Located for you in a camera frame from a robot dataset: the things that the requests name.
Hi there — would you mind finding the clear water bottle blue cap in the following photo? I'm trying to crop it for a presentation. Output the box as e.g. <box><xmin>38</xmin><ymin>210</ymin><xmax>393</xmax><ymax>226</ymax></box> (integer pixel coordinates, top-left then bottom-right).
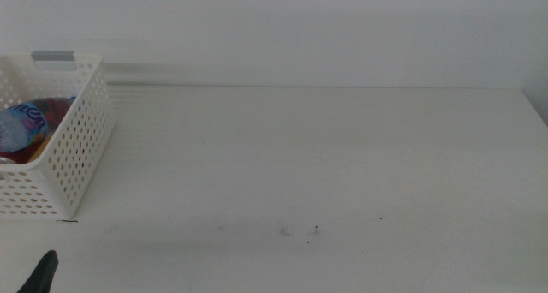
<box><xmin>0</xmin><ymin>96</ymin><xmax>78</xmax><ymax>154</ymax></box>

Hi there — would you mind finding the red cola can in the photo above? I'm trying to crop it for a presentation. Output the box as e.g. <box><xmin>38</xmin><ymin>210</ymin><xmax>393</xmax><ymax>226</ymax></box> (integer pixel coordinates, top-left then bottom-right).
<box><xmin>0</xmin><ymin>96</ymin><xmax>74</xmax><ymax>164</ymax></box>

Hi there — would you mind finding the white perforated plastic basket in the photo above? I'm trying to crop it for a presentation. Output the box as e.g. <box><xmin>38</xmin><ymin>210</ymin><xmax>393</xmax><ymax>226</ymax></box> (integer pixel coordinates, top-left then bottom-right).
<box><xmin>0</xmin><ymin>51</ymin><xmax>116</xmax><ymax>221</ymax></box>

